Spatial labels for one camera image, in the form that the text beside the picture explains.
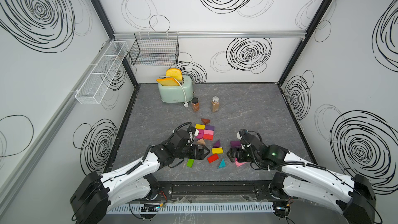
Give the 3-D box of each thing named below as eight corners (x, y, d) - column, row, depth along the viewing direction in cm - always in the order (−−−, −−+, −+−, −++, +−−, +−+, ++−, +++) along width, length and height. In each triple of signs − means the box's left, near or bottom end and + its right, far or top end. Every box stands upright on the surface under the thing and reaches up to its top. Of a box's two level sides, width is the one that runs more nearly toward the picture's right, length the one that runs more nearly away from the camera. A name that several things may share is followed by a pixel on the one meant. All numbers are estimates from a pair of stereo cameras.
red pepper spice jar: (193, 112, 105) (192, 103, 98) (192, 106, 108) (191, 98, 102) (199, 111, 106) (199, 103, 99) (198, 105, 109) (198, 97, 102)
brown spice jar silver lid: (211, 112, 106) (212, 102, 97) (211, 106, 109) (212, 96, 100) (218, 112, 106) (219, 102, 97) (217, 106, 109) (219, 96, 100)
